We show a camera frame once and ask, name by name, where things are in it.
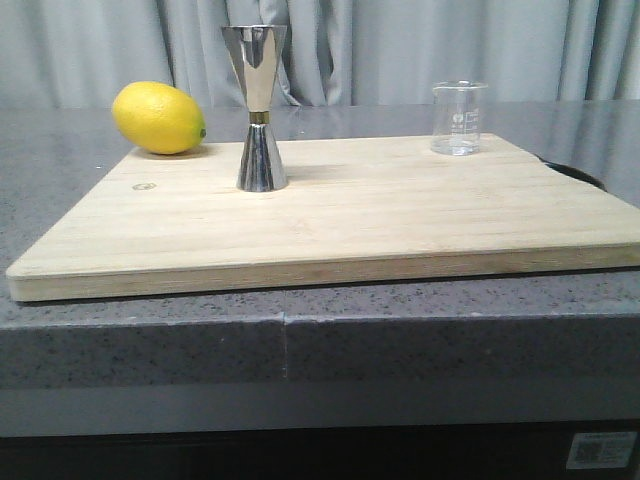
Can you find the small glass beaker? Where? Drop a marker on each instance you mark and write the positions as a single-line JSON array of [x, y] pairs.
[[457, 117]]

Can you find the steel double jigger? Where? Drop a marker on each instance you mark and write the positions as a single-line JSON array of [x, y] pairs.
[[255, 52]]

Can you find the wooden cutting board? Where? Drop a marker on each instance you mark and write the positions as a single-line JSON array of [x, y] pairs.
[[361, 209]]

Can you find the yellow lemon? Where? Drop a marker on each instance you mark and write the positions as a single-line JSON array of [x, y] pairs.
[[158, 117]]

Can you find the grey curtain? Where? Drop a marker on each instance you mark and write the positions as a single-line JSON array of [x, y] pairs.
[[79, 54]]

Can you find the white QR code sticker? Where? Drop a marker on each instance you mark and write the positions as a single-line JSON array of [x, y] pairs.
[[601, 450]]

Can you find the black cutting board handle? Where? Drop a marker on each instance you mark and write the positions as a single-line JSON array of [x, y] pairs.
[[575, 174]]

